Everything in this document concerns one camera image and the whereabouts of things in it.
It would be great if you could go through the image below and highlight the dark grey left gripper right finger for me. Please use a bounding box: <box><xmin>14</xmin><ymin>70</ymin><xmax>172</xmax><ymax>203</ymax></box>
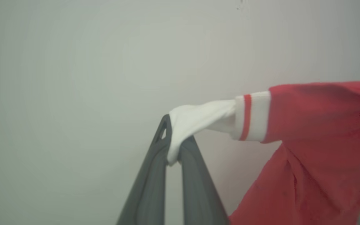
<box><xmin>177</xmin><ymin>135</ymin><xmax>231</xmax><ymax>225</ymax></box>

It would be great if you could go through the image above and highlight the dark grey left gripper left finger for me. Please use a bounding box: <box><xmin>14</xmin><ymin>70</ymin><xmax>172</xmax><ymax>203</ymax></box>
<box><xmin>116</xmin><ymin>114</ymin><xmax>172</xmax><ymax>225</ymax></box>

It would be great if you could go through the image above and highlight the red and white jersey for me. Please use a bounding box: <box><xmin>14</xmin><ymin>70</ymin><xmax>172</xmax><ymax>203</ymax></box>
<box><xmin>167</xmin><ymin>79</ymin><xmax>360</xmax><ymax>225</ymax></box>

